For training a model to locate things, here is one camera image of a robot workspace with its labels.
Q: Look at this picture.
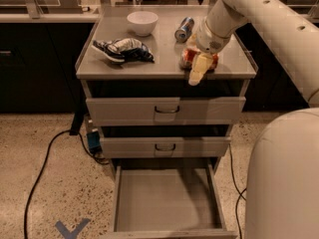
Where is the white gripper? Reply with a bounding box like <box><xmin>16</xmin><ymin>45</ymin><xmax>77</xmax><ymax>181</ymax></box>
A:
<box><xmin>186</xmin><ymin>19</ymin><xmax>230</xmax><ymax>86</ymax></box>

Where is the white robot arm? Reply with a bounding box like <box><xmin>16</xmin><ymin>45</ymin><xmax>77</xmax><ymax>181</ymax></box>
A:
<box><xmin>195</xmin><ymin>0</ymin><xmax>319</xmax><ymax>239</ymax></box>

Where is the blue silver energy drink can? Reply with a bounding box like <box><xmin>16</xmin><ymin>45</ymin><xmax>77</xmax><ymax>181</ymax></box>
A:
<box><xmin>174</xmin><ymin>17</ymin><xmax>194</xmax><ymax>43</ymax></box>

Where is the grey top drawer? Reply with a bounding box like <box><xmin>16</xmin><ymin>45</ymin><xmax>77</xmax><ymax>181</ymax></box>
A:
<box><xmin>86</xmin><ymin>97</ymin><xmax>245</xmax><ymax>126</ymax></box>

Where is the grey metal drawer cabinet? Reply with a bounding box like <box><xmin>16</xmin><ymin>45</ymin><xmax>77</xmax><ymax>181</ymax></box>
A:
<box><xmin>75</xmin><ymin>5</ymin><xmax>259</xmax><ymax>239</ymax></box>

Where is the grey middle drawer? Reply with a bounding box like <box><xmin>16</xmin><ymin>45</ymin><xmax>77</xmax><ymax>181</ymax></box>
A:
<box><xmin>100</xmin><ymin>136</ymin><xmax>230</xmax><ymax>158</ymax></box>

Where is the grey open bottom drawer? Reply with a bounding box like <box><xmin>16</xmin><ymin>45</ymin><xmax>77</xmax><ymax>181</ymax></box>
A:
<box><xmin>99</xmin><ymin>161</ymin><xmax>237</xmax><ymax>239</ymax></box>

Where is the white ceramic bowl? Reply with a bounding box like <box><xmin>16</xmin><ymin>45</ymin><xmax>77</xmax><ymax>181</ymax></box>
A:
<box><xmin>127</xmin><ymin>11</ymin><xmax>159</xmax><ymax>36</ymax></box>

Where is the blue white chip bag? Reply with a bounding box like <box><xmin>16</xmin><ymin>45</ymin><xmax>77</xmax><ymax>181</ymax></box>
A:
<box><xmin>92</xmin><ymin>38</ymin><xmax>155</xmax><ymax>64</ymax></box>

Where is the blue power adapter box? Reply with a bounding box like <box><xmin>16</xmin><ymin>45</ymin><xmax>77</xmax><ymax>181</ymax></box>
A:
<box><xmin>87</xmin><ymin>131</ymin><xmax>102</xmax><ymax>154</ymax></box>

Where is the blue tape floor marker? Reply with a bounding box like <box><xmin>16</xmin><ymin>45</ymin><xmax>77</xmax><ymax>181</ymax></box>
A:
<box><xmin>54</xmin><ymin>218</ymin><xmax>92</xmax><ymax>239</ymax></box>

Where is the black top drawer handle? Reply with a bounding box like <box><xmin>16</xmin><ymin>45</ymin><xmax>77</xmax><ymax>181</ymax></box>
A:
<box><xmin>155</xmin><ymin>106</ymin><xmax>180</xmax><ymax>115</ymax></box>

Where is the black drawer handle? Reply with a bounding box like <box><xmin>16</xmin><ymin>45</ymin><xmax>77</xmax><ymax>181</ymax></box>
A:
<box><xmin>155</xmin><ymin>143</ymin><xmax>175</xmax><ymax>151</ymax></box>
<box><xmin>155</xmin><ymin>106</ymin><xmax>180</xmax><ymax>115</ymax></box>

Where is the black middle drawer handle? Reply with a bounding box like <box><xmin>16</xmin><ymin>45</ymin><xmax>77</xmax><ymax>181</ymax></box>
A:
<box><xmin>155</xmin><ymin>143</ymin><xmax>175</xmax><ymax>151</ymax></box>

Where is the black cable right floor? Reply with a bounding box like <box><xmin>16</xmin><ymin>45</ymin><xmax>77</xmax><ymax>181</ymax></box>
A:
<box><xmin>227</xmin><ymin>143</ymin><xmax>247</xmax><ymax>239</ymax></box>

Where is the black cable floor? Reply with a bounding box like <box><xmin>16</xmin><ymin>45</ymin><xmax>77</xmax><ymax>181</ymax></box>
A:
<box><xmin>227</xmin><ymin>143</ymin><xmax>247</xmax><ymax>239</ymax></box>
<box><xmin>23</xmin><ymin>128</ymin><xmax>111</xmax><ymax>239</ymax></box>

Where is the black cable left floor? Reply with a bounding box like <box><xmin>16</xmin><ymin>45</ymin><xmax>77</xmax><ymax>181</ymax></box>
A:
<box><xmin>23</xmin><ymin>128</ymin><xmax>111</xmax><ymax>239</ymax></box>

